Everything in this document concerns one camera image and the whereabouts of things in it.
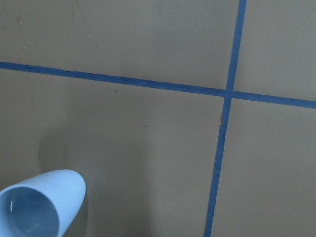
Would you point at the blue ceramic cup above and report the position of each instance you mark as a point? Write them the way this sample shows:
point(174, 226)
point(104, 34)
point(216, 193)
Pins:
point(41, 206)

